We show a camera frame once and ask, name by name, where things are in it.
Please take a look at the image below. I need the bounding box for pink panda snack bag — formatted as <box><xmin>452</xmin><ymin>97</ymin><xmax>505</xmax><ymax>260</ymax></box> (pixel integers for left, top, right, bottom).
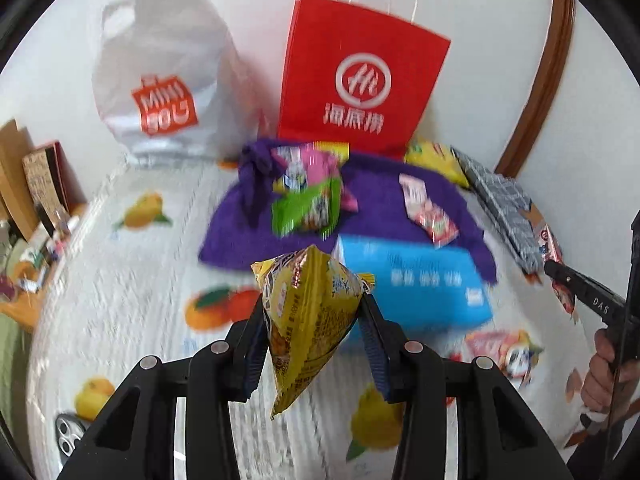
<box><xmin>464</xmin><ymin>330</ymin><xmax>544</xmax><ymax>389</ymax></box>

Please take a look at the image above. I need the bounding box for pink white striped snack packet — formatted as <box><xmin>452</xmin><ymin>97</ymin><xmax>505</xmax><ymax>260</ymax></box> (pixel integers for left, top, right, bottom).
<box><xmin>411</xmin><ymin>200</ymin><xmax>459</xmax><ymax>248</ymax></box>

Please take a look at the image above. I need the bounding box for yellow triangular snack bag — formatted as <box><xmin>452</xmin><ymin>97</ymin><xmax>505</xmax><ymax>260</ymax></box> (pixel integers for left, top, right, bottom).
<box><xmin>250</xmin><ymin>245</ymin><xmax>375</xmax><ymax>418</ymax></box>

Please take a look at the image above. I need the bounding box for green triangular snack bag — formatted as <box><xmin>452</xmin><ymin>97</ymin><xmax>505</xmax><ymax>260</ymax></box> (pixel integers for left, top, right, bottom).
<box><xmin>271</xmin><ymin>177</ymin><xmax>343</xmax><ymax>240</ymax></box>

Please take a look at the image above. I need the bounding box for pink yellow snack bag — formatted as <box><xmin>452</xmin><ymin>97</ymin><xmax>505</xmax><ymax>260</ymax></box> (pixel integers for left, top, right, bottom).
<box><xmin>270</xmin><ymin>143</ymin><xmax>359</xmax><ymax>212</ymax></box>

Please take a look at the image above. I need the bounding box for pink wowo snack packet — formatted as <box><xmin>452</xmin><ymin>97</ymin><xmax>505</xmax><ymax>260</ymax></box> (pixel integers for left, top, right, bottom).
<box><xmin>399</xmin><ymin>174</ymin><xmax>427</xmax><ymax>220</ymax></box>

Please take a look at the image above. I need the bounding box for person right hand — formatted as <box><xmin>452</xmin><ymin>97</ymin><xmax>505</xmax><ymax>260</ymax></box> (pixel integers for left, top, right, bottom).
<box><xmin>580</xmin><ymin>328</ymin><xmax>639</xmax><ymax>422</ymax></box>

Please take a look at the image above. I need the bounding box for smartphone grey case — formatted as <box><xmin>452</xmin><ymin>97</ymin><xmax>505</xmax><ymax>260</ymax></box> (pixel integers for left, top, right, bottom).
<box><xmin>54</xmin><ymin>412</ymin><xmax>91</xmax><ymax>465</ymax></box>

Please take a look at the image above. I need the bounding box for fruit print tablecloth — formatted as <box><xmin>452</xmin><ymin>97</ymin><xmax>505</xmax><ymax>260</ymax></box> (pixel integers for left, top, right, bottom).
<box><xmin>26</xmin><ymin>164</ymin><xmax>591</xmax><ymax>479</ymax></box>

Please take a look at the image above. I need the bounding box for blue tissue pack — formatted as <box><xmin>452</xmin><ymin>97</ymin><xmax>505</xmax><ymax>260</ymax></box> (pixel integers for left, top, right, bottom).
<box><xmin>332</xmin><ymin>235</ymin><xmax>494</xmax><ymax>340</ymax></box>

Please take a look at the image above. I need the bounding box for wooden side desk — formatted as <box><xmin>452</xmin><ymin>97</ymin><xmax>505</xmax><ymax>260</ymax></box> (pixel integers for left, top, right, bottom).
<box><xmin>1</xmin><ymin>203</ymin><xmax>86</xmax><ymax>333</ymax></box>

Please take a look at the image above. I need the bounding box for yellow potato chips bag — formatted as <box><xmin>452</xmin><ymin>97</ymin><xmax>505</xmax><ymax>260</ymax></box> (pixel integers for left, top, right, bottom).
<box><xmin>404</xmin><ymin>140</ymin><xmax>470</xmax><ymax>188</ymax></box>

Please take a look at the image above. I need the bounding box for purple cloth tray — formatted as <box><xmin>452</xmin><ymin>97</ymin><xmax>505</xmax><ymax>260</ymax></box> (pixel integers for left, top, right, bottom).
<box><xmin>197</xmin><ymin>138</ymin><xmax>499</xmax><ymax>286</ymax></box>

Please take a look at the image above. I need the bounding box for patterned book red cover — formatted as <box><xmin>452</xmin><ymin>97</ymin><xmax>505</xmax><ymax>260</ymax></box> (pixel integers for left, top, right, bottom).
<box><xmin>22</xmin><ymin>141</ymin><xmax>77</xmax><ymax>236</ymax></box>

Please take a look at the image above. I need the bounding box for wooden chair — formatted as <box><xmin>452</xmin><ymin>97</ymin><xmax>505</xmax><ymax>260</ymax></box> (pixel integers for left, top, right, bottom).
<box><xmin>0</xmin><ymin>119</ymin><xmax>39</xmax><ymax>240</ymax></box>

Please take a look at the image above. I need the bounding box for red Haidilao paper bag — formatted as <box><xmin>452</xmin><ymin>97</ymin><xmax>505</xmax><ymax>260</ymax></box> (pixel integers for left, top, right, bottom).
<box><xmin>278</xmin><ymin>0</ymin><xmax>450</xmax><ymax>158</ymax></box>

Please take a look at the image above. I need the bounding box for white Miniso plastic bag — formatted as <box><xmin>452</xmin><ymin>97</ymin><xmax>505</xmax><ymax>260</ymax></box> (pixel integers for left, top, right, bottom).
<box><xmin>92</xmin><ymin>0</ymin><xmax>262</xmax><ymax>164</ymax></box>

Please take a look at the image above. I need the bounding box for brown wooden door frame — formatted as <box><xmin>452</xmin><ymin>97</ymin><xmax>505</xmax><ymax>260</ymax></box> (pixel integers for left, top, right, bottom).
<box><xmin>495</xmin><ymin>0</ymin><xmax>576</xmax><ymax>178</ymax></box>

